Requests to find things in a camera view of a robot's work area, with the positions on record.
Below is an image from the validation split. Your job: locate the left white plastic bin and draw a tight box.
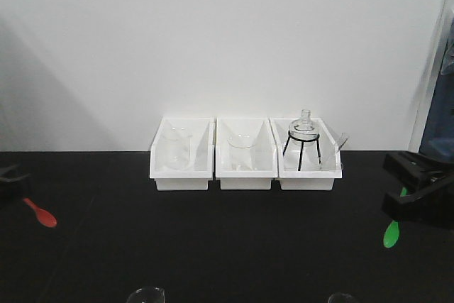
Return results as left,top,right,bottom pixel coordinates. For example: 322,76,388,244
149,117,215,191

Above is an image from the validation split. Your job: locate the glass beaker in bin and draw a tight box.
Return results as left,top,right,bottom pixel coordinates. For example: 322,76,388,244
163,127,192,170
227,134,256,171

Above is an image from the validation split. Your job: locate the middle white plastic bin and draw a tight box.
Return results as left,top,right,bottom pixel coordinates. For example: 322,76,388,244
215,117,278,190

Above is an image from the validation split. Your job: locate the blue object at right edge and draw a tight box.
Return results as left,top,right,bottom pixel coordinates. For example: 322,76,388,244
419,21,453,162

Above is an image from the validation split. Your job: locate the front left glass beaker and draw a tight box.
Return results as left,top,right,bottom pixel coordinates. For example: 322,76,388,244
126,287,166,303

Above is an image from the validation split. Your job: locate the round glass flask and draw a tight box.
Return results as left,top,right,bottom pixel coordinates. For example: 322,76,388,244
289,109,319,137

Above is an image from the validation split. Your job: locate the black wire tripod stand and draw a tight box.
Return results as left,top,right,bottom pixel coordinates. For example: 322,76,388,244
282,131,321,172

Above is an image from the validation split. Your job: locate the clear glass tube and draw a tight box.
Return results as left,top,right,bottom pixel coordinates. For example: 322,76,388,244
319,133,350,170

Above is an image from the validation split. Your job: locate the white plastic bin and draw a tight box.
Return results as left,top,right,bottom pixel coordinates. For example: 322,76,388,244
149,117,215,191
269,118,343,191
215,117,278,190

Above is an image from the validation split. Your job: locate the green plastic spoon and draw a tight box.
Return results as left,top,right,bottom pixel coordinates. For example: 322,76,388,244
383,186,409,249

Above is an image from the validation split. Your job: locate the glass beaker in middle bin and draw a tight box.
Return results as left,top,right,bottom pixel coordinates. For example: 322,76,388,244
227,134,256,171

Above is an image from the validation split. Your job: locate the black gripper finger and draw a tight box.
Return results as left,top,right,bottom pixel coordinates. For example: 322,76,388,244
0,179,31,209
1,164,30,184
383,151,453,189
382,182,453,230

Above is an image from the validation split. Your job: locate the red plastic spoon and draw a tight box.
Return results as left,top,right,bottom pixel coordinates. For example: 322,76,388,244
23,198,57,228

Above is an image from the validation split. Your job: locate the glass beaker in left bin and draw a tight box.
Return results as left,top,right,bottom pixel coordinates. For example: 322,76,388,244
163,127,192,170

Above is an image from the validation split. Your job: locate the front right glass beaker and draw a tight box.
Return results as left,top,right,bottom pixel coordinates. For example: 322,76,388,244
328,292,358,303

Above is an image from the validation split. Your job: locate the right white plastic bin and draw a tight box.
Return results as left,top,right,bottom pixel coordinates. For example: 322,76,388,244
269,118,343,191

